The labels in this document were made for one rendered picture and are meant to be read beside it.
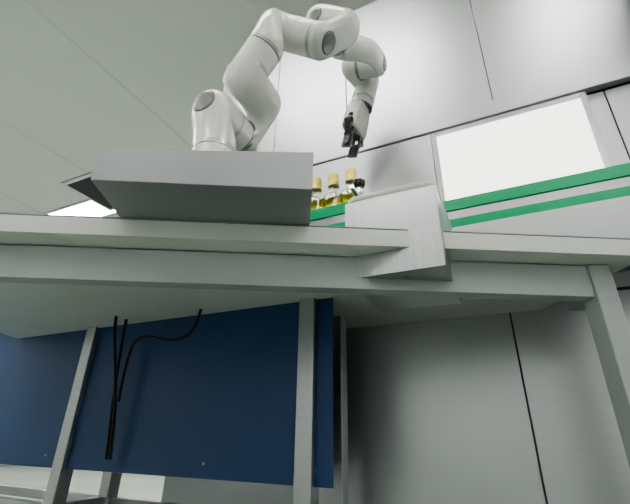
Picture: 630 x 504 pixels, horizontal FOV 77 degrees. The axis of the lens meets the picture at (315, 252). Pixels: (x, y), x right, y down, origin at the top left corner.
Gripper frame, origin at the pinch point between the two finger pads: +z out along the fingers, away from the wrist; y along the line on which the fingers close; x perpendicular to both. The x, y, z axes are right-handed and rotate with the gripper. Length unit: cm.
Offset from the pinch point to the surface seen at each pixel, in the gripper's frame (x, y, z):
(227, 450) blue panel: -3, 13, 90
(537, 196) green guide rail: 53, 4, 19
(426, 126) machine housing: 18.7, -13.0, -16.3
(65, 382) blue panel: -67, 14, 90
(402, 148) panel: 12.4, -12.1, -7.4
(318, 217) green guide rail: 4.0, 13.6, 31.7
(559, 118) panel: 57, -13, -15
